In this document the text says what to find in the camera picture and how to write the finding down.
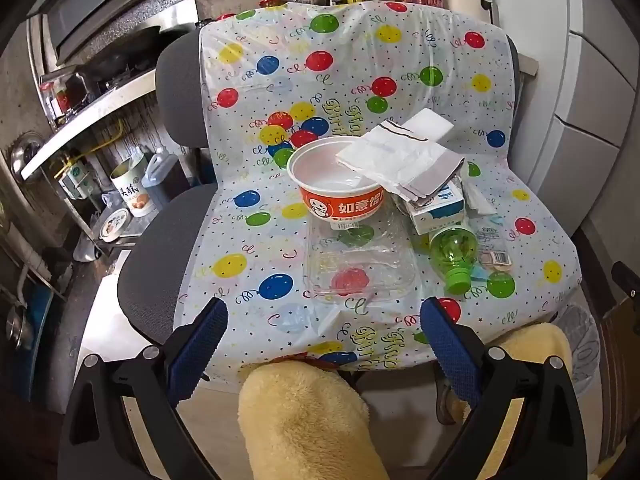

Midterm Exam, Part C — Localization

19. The grey plastic jug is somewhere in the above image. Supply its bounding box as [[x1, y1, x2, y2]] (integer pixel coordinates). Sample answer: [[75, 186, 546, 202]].
[[141, 151, 179, 207]]

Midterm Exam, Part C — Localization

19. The yellow gas hose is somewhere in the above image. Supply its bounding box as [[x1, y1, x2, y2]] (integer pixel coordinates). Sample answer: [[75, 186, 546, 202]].
[[65, 117, 126, 167]]

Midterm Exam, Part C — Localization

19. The white foam block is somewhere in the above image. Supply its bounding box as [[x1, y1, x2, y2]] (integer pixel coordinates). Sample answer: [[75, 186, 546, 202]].
[[402, 108, 453, 141]]

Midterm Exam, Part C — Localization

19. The green plastic bottle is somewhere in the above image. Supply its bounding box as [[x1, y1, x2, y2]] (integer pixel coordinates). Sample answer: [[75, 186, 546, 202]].
[[427, 222, 478, 295]]

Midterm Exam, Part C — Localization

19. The white kitchen counter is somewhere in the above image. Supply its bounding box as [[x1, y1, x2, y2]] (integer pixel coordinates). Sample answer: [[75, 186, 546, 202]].
[[20, 67, 159, 181]]

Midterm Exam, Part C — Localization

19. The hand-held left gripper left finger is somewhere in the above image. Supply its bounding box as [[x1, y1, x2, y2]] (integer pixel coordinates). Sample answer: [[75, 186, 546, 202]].
[[59, 297, 231, 480]]

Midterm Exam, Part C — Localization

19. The person's right leg yellow fleece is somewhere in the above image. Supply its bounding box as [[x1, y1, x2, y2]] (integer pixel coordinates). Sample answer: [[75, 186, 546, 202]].
[[487, 322, 573, 396]]

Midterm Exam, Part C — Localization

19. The clear plastic food container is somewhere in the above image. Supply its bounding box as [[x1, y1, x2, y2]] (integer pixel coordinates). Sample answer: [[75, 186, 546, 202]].
[[304, 210, 418, 303]]

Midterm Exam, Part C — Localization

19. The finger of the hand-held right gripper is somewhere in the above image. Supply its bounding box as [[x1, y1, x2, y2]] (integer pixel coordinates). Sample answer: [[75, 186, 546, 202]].
[[612, 261, 640, 311]]

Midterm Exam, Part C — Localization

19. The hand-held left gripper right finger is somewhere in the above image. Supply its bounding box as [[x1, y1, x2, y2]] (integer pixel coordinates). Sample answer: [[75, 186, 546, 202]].
[[419, 296, 586, 480]]

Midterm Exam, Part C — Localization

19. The balloon-print plastic chair cover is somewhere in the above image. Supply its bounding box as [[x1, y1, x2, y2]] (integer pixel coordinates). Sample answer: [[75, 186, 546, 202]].
[[172, 0, 581, 376]]

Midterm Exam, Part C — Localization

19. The grey slipper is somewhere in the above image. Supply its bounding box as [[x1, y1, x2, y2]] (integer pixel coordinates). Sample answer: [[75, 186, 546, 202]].
[[434, 374, 471, 426]]

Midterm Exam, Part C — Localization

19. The white paper with grey stripe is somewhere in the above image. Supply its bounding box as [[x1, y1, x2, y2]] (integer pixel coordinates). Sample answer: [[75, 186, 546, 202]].
[[335, 121, 466, 200]]

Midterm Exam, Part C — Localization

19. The clear labelled wrapper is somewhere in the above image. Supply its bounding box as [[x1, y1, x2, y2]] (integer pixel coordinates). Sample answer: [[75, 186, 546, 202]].
[[475, 227, 512, 268]]

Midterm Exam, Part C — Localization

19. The green white box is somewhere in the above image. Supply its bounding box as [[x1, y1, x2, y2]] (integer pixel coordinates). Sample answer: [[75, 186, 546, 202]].
[[59, 160, 94, 202]]

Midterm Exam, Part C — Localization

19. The grey office chair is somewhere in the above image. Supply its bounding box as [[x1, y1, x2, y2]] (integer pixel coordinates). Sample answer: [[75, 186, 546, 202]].
[[116, 30, 523, 361]]

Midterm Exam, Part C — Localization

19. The black wok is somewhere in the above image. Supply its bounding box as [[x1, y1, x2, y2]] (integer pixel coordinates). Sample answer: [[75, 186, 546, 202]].
[[82, 25, 162, 77]]

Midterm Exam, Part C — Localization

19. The round printed tin can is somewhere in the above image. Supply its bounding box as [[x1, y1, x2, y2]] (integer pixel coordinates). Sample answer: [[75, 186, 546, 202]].
[[110, 152, 154, 219]]

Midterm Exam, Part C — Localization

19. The red paper noodle bowl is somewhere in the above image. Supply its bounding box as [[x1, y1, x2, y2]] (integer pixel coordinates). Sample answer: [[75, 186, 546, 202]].
[[286, 136, 387, 222]]

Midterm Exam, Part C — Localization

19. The blue white milk carton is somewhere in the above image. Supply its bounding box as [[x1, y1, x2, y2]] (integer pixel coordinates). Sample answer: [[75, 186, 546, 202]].
[[405, 180, 468, 236]]

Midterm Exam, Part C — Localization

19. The crumpled white tissue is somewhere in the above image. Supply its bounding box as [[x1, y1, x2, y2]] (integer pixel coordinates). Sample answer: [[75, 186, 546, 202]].
[[462, 180, 496, 216]]

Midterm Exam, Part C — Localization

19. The steel pot lid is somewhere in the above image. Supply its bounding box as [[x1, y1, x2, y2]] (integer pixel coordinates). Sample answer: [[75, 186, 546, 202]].
[[7, 132, 44, 181]]

